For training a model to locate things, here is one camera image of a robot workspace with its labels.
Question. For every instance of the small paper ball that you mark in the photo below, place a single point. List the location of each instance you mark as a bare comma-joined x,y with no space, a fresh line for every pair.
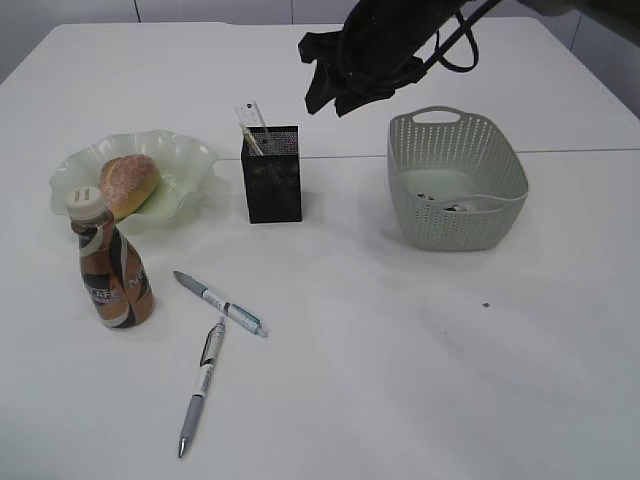
426,196

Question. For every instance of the white grey ballpoint pen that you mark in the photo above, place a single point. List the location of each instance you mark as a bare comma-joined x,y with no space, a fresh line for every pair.
210,352

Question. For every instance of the green wavy glass plate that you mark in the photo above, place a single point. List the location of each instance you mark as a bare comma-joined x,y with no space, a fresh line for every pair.
184,163

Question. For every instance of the pale green plastic basket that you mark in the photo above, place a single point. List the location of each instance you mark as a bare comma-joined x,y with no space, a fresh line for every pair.
466,158

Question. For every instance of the grey blue ballpoint pen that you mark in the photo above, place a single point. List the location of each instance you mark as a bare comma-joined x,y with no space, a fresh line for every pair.
233,311

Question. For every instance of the white cream ballpoint pen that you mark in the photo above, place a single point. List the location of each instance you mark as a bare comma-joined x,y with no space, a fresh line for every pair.
251,141

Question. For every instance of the clear plastic ruler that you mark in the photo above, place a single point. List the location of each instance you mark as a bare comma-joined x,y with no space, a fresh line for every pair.
250,115

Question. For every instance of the large paper ball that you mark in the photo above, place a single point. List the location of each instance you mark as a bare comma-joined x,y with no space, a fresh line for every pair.
469,205

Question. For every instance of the sugared bread bun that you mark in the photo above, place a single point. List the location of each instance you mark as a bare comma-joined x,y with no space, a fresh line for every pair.
127,182

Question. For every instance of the black mesh pen holder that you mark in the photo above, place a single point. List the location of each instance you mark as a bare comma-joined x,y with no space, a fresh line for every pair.
272,181

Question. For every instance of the brown Nescafe coffee bottle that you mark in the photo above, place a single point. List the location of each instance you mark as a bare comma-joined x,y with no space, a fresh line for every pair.
111,269

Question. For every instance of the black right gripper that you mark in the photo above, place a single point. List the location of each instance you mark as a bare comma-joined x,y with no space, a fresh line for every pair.
373,54

